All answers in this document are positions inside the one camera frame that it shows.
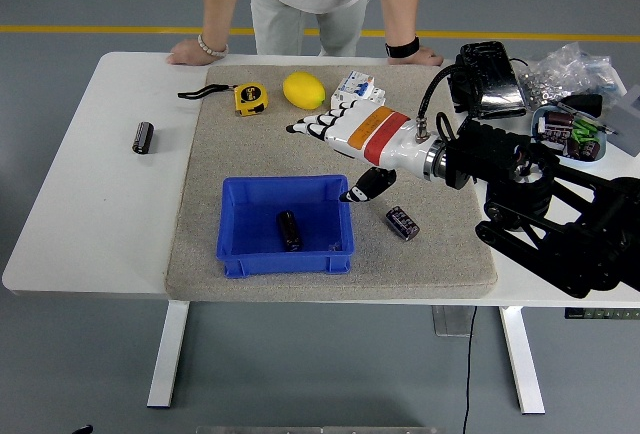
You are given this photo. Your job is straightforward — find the grey metal bracket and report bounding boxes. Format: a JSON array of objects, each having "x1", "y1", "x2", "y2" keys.
[{"x1": 432, "y1": 305, "x2": 476, "y2": 338}]

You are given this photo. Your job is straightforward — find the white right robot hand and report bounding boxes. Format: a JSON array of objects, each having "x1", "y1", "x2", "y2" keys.
[{"x1": 285, "y1": 100, "x2": 432, "y2": 204}]

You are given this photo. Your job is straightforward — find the white table leg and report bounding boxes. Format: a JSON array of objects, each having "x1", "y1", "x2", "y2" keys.
[
  {"x1": 499, "y1": 306, "x2": 546, "y2": 415},
  {"x1": 146, "y1": 299, "x2": 191, "y2": 409}
]

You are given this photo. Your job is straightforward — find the black hanging cable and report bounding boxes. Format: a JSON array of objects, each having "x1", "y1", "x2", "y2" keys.
[{"x1": 462, "y1": 306, "x2": 479, "y2": 434}]

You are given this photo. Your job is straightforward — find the yellow lemon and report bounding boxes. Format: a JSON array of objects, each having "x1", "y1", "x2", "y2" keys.
[{"x1": 282, "y1": 71, "x2": 327, "y2": 112}]

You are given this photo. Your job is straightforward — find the small brown capacitor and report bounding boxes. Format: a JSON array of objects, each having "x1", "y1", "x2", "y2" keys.
[{"x1": 544, "y1": 110, "x2": 575, "y2": 128}]

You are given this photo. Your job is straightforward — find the brown cylindrical battery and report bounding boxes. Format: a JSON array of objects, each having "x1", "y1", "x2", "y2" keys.
[{"x1": 276, "y1": 210, "x2": 303, "y2": 253}]

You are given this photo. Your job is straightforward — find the white circuit breaker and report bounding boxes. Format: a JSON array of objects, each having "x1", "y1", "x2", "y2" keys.
[{"x1": 329, "y1": 69, "x2": 388, "y2": 108}]

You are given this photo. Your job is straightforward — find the blue plastic box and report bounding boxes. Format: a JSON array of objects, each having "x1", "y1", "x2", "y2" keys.
[{"x1": 214, "y1": 175, "x2": 356, "y2": 279}]

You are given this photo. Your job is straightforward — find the light blue tray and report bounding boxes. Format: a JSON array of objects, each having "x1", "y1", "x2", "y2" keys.
[{"x1": 530, "y1": 105, "x2": 609, "y2": 169}]

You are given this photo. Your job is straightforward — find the person's right hand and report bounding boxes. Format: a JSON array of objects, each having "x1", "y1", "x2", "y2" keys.
[{"x1": 167, "y1": 37, "x2": 217, "y2": 66}]

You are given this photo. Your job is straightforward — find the table control panel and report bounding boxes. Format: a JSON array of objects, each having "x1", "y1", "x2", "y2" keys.
[{"x1": 564, "y1": 306, "x2": 640, "y2": 321}]

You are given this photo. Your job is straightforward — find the black glossy device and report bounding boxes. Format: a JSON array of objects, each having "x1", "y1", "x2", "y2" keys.
[{"x1": 452, "y1": 40, "x2": 529, "y2": 120}]

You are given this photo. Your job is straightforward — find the clear plastic bag of parts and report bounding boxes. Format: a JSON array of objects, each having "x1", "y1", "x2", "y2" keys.
[{"x1": 514, "y1": 42, "x2": 626, "y2": 108}]

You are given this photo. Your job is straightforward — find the thin metal pen tool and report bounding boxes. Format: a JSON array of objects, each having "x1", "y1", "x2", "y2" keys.
[{"x1": 557, "y1": 102, "x2": 619, "y2": 135}]

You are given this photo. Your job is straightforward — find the white bead bracelet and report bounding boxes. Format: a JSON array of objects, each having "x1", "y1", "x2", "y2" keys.
[{"x1": 197, "y1": 33, "x2": 230, "y2": 59}]

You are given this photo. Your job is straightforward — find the yellow tape measure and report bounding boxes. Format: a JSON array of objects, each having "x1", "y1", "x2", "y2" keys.
[{"x1": 176, "y1": 82, "x2": 269, "y2": 118}]

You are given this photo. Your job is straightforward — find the green plastic clips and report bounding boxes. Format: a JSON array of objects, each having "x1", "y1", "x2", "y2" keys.
[{"x1": 569, "y1": 120, "x2": 601, "y2": 143}]

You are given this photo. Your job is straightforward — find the grey box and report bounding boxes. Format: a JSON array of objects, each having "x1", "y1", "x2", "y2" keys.
[{"x1": 602, "y1": 84, "x2": 640, "y2": 158}]

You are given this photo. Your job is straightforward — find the black wristwatch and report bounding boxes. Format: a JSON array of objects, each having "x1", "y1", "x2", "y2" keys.
[{"x1": 384, "y1": 36, "x2": 421, "y2": 59}]

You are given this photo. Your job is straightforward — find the person's left hand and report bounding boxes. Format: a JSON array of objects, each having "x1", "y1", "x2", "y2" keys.
[{"x1": 388, "y1": 45, "x2": 445, "y2": 67}]

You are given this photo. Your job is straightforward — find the black cylindrical battery gold stripe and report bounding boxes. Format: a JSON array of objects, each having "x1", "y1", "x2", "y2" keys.
[{"x1": 130, "y1": 121, "x2": 155, "y2": 156}]

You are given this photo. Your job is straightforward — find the grey-brown mat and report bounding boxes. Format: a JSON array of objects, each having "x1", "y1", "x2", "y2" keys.
[{"x1": 163, "y1": 64, "x2": 500, "y2": 301}]

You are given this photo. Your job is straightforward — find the maroon capacitor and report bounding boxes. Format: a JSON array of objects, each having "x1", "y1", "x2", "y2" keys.
[{"x1": 574, "y1": 139, "x2": 604, "y2": 161}]

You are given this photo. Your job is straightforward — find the black wedge-shaped object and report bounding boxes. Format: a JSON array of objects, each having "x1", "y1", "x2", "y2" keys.
[{"x1": 558, "y1": 94, "x2": 604, "y2": 118}]

